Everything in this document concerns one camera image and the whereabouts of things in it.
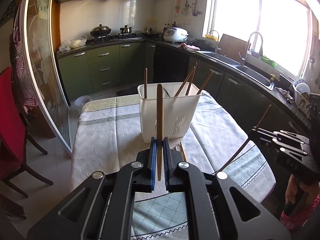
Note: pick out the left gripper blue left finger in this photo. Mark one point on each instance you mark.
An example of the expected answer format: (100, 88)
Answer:
(152, 161)

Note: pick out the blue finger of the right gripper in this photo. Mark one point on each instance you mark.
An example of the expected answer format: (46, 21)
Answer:
(292, 147)
(260, 135)

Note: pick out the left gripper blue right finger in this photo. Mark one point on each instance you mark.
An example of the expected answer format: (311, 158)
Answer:
(166, 158)

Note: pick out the pink sleeve right forearm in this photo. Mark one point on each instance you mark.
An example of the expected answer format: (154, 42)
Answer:
(298, 220)

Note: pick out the chrome kitchen faucet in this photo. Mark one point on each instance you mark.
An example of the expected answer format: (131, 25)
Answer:
(248, 47)

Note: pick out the red checkered kitchen cloth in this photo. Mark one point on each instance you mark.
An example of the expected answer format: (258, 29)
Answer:
(188, 47)

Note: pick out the white plastic utensil holder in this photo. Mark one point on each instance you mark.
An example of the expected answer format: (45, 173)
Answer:
(178, 111)

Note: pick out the stainless steel sink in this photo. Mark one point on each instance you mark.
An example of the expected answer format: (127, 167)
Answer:
(236, 65)

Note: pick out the wooden cutting board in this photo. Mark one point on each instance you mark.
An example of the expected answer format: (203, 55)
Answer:
(232, 47)

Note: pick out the small chrome faucet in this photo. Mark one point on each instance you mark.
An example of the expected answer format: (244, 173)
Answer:
(216, 37)

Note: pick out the green lower cabinets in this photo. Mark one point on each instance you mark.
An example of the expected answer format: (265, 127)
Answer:
(92, 70)

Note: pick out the dark pan with lid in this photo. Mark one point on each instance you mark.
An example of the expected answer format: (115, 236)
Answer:
(150, 33)

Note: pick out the white rice cooker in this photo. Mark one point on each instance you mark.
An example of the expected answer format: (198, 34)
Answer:
(175, 35)

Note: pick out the small black pot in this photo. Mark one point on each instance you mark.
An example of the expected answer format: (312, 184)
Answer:
(125, 30)

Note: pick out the black wok with lid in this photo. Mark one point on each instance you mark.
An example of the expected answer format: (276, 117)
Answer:
(100, 31)

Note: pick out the white plastic bags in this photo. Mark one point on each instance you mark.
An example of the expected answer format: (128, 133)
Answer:
(67, 45)

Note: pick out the hanging checkered apron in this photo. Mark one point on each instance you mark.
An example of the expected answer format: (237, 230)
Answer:
(26, 95)

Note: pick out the red upholstered chair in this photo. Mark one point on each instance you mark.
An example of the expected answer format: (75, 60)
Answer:
(14, 137)

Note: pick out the floral glass sliding door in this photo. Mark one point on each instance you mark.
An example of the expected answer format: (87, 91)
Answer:
(39, 57)

